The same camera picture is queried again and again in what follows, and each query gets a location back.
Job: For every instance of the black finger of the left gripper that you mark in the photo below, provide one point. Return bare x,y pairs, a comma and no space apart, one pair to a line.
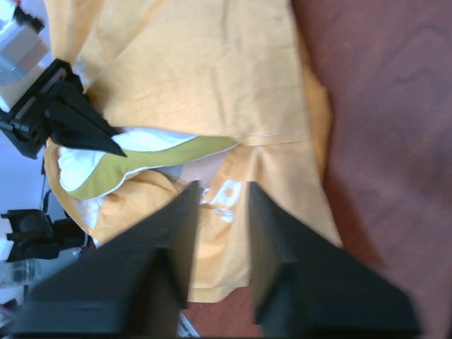
87,141
72,111

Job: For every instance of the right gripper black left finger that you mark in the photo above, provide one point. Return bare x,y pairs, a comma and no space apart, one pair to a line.
133,286

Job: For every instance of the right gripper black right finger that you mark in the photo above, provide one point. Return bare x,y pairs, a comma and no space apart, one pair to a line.
306,287

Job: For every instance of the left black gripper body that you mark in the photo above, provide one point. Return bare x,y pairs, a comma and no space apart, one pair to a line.
25,124

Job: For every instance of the white pillow yellow edge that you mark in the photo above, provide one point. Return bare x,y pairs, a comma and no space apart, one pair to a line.
90,174

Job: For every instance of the yellow pillowcase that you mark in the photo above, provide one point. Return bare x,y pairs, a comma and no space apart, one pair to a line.
211,68

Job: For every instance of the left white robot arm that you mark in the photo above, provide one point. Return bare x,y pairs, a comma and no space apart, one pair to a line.
34,235

